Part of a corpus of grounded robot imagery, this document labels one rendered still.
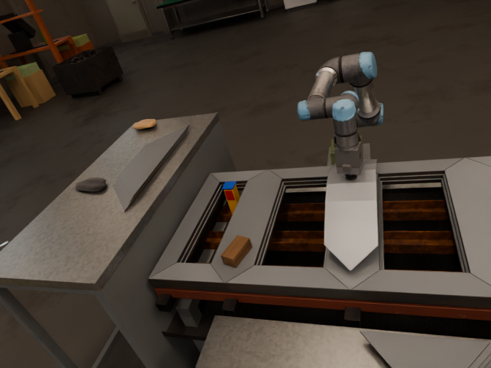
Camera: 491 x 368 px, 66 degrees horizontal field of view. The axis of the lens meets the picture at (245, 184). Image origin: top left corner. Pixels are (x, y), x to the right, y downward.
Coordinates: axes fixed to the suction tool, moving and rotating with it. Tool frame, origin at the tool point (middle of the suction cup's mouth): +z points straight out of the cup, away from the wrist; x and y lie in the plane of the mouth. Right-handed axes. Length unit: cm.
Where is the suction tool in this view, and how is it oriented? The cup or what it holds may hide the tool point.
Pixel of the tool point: (351, 179)
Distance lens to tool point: 149.1
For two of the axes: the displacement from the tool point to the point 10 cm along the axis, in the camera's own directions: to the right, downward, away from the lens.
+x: 4.4, -5.9, 6.8
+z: 2.5, 8.0, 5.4
